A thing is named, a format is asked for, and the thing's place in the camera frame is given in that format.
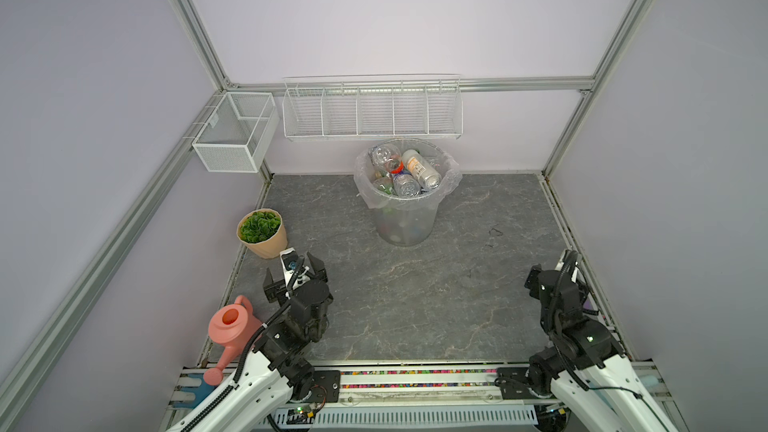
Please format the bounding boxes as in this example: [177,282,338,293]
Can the frosted bottle yellow label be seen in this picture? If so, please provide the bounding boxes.
[401,149,442,190]

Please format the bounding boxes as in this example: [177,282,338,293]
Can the small blue label water bottle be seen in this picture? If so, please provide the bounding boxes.
[392,173,421,198]

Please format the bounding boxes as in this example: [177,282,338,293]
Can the Ganten clear water bottle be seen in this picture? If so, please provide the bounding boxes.
[369,143,401,174]

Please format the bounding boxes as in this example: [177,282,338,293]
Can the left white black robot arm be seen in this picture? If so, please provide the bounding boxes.
[170,248,333,431]

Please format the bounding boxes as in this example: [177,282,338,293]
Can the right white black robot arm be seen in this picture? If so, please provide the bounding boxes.
[525,261,678,431]

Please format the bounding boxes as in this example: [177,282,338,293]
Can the grey mesh waste bin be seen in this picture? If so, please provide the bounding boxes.
[368,169,439,246]

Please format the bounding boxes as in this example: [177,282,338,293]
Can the clear plastic bin liner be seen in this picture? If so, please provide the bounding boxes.
[353,137,462,211]

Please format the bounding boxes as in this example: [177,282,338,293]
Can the pink round toy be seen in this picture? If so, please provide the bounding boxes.
[203,295,263,387]

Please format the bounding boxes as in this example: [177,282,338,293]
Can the green plant in beige pot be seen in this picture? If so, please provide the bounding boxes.
[237,208,288,259]

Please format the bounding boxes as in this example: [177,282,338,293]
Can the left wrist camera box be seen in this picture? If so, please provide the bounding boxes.
[280,248,311,290]

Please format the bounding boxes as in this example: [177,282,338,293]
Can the aluminium rail with beads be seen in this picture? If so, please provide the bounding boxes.
[167,361,667,409]

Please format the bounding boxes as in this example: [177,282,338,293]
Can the white mesh wall basket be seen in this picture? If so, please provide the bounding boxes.
[192,92,280,173]

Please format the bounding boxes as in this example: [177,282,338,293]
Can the white wire wall rack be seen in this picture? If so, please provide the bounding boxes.
[282,74,464,140]

